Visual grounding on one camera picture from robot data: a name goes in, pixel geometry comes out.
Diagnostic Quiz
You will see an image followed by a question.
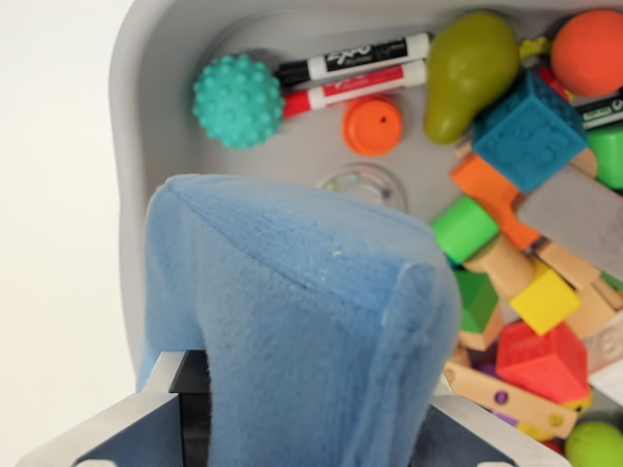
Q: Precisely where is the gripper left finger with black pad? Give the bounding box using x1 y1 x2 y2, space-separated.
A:
14 349 211 467

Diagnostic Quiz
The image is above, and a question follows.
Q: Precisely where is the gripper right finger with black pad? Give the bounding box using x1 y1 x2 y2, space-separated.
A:
411 372 568 467

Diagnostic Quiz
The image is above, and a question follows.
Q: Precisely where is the light blue plush block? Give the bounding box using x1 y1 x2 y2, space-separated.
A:
135 173 462 467

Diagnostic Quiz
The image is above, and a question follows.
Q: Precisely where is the yellow-green plastic link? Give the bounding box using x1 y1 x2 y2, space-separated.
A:
519 36 554 62

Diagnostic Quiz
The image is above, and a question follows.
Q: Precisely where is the grey plastic bin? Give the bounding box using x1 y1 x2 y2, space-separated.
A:
107 0 623 405

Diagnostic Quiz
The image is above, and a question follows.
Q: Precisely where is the wooden strip with holes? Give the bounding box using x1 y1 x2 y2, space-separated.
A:
442 362 580 442

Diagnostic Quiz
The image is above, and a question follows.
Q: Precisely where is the natural wooden block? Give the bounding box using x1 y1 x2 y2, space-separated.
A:
567 276 623 340
537 240 603 291
459 310 505 352

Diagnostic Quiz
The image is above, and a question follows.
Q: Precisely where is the red embossed rubber cube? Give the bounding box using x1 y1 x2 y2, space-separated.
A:
495 320 593 405

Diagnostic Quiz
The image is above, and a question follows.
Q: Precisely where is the yellow rubber animal toy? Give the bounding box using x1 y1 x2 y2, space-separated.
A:
562 388 595 414

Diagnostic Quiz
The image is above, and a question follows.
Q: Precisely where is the lime green ball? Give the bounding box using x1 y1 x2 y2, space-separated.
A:
564 420 623 467

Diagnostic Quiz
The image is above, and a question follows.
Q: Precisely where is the green wooden cube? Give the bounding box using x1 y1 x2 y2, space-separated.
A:
452 268 500 335

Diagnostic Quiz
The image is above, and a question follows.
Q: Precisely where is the yellow wooden cube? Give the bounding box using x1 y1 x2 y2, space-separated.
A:
509 267 583 337

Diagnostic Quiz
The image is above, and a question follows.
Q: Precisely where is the white embossed rubber cube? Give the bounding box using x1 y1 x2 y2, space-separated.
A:
583 313 623 403

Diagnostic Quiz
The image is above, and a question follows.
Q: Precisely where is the natural wooden peg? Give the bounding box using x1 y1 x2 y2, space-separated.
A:
462 236 536 305

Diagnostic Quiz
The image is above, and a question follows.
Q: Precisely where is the green wooden cylinder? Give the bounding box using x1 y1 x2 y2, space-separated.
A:
430 196 500 264

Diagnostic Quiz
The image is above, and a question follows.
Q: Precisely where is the orange wooden block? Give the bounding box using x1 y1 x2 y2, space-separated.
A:
450 154 544 252

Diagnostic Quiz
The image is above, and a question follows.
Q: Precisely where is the natural wooden disc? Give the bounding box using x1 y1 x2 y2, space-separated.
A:
576 148 599 179

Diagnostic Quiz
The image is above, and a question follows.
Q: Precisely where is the green plastic stacking cup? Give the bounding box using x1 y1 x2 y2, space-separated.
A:
585 126 623 190

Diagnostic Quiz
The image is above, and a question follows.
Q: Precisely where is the teal embossed rubber cube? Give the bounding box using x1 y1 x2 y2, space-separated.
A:
470 70 590 192

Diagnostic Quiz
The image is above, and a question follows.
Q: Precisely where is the orange plastic stacking cup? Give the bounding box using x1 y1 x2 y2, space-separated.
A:
342 94 405 158

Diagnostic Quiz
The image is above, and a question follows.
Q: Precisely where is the teal bumpy rubber ball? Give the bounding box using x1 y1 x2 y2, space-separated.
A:
193 53 286 150

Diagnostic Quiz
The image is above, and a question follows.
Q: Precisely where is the small red plastic piece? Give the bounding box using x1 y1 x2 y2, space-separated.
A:
537 67 573 101

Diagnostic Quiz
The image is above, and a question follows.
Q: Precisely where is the green toy pear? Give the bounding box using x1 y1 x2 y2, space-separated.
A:
422 10 522 146

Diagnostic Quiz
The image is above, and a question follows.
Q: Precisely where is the red dry erase marker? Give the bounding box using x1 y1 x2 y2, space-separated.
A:
282 58 429 120

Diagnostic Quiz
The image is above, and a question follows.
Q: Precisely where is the black dry erase marker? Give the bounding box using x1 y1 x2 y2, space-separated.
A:
275 31 434 89

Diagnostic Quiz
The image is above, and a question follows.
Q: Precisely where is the orange foam ball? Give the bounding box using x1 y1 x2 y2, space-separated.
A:
550 9 623 97

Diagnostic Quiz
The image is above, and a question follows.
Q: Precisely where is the clear plastic ring rattle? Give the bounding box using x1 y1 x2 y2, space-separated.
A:
315 162 409 213

